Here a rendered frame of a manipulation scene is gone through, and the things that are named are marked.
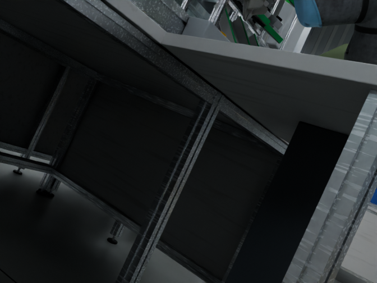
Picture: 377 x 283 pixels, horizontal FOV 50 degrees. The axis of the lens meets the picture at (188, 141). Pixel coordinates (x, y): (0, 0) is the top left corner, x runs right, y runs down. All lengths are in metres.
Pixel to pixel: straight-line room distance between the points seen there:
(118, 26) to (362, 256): 4.44
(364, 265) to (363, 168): 4.45
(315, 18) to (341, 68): 0.40
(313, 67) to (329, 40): 9.90
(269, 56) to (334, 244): 0.32
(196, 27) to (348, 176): 0.62
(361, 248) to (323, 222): 4.42
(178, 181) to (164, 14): 0.45
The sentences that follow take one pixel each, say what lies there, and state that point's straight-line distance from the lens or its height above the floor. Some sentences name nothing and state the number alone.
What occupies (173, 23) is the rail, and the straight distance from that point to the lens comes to 1.06.
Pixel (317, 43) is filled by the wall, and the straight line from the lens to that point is 10.56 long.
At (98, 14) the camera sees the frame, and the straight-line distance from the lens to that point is 0.83.
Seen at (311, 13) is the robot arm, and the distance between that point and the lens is 1.01.
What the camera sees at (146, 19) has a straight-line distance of 0.88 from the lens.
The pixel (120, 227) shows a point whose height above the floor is 0.10.
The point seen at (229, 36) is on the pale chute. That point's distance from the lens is 1.52.
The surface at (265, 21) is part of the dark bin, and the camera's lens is 1.61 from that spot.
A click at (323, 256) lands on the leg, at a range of 0.58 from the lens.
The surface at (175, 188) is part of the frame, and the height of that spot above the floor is 0.53.
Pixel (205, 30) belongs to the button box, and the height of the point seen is 0.93.
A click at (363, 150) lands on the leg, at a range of 0.59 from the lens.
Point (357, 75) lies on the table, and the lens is 0.62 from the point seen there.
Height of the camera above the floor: 0.65
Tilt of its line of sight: 1 degrees up
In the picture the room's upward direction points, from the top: 25 degrees clockwise
